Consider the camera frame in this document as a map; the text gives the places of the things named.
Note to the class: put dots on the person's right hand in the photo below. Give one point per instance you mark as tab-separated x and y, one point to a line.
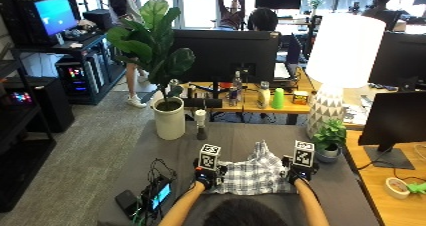
301	174

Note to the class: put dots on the person's left hand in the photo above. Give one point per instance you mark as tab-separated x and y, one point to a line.
205	178

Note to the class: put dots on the grey plaid garment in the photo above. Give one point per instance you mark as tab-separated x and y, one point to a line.
254	172

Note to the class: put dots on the right white marker cube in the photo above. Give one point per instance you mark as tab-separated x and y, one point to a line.
304	154

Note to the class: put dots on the white marker cube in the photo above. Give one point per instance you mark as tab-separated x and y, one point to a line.
304	154
208	156

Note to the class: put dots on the left white marker cube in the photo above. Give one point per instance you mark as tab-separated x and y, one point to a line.
208	156

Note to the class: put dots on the small grey plant pot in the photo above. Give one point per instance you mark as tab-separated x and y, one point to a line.
327	154

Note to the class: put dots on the small device with lit screen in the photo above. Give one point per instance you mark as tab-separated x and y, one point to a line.
157	195

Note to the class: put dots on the small green potted plant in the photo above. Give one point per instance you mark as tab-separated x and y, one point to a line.
330	134

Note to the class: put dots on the the person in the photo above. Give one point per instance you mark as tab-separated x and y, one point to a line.
248	214

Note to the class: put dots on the small white black bottle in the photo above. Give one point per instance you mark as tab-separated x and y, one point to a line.
201	124

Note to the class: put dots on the black power bank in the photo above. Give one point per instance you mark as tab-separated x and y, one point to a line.
126	202

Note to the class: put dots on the white cylindrical plant pot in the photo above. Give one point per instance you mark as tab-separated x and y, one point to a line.
169	121

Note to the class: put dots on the white grey patterned lamp base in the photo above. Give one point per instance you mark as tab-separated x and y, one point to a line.
326	109

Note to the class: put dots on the wooden desk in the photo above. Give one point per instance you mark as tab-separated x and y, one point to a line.
390	186
253	101

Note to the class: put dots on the white tape roll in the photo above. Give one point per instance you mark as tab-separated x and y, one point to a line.
397	188

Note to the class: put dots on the yellow box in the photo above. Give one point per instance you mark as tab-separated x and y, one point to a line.
300	97

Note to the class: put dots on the pale yellow bottle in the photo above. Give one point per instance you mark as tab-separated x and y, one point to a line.
264	95

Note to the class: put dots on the green toy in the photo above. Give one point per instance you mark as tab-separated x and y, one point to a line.
417	187

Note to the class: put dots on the black monitor on stand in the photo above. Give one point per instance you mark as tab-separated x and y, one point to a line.
394	119

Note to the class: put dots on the clear water bottle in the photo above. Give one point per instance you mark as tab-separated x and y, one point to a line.
237	86

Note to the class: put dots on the large black monitor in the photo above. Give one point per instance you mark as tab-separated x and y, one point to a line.
224	56

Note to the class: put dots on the white table lamp shade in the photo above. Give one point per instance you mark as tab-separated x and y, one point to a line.
345	49

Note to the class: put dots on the black computer tower with lights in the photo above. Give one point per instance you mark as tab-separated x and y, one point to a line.
77	77

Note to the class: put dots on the large green leafy plant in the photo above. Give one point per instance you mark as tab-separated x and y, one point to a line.
153	42

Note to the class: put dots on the black shelving rack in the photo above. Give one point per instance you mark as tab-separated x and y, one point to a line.
20	146

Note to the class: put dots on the black metal shelf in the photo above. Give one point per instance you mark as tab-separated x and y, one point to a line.
75	66

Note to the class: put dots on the lit blue computer screen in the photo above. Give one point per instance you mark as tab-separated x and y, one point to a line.
55	15

